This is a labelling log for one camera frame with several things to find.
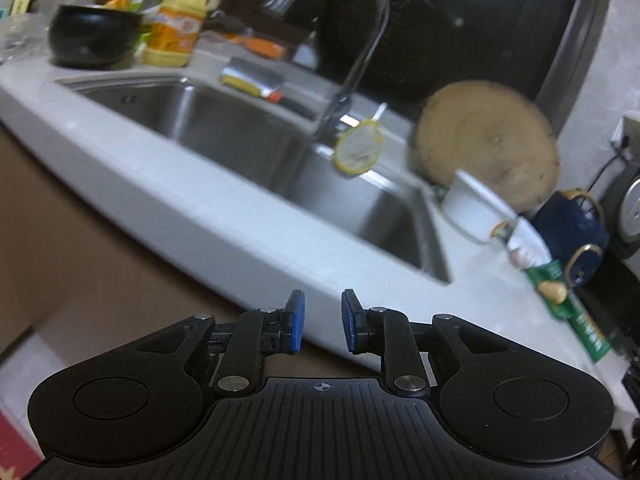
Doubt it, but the yellow detergent bottle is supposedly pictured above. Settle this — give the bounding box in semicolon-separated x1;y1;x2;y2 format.
142;0;220;68

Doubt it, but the orange package on sill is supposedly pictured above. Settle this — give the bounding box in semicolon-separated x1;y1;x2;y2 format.
224;34;288;60

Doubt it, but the black colander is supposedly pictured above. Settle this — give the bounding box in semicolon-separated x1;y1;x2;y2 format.
318;0;464;100

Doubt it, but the stainless steel sink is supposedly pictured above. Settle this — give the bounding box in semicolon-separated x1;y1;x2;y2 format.
59;75;451;284

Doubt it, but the green plastic snack bag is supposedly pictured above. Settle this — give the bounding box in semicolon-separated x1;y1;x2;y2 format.
524;261;611;363

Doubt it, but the black ceramic bowl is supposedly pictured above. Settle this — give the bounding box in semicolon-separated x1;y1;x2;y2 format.
48;4;142;68

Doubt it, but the yellow sponge with scourer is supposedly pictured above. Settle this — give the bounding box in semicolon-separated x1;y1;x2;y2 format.
219;56;284;100

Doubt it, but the chrome kitchen faucet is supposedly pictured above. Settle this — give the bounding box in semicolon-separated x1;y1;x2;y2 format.
261;0;392;143

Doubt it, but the round wooden cutting board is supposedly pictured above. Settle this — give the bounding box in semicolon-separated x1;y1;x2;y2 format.
414;80;560;212

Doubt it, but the dark blue rice cooker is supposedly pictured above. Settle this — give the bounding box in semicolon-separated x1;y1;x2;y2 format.
532;188;610;287

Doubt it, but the black silver appliance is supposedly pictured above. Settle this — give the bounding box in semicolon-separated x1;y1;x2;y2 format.
601;162;640;260

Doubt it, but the yellow rimmed mesh strainer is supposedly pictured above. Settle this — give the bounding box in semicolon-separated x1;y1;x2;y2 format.
332;103;387;177

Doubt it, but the black power cable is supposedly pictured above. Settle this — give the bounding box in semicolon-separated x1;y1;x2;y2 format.
584;142;632;196

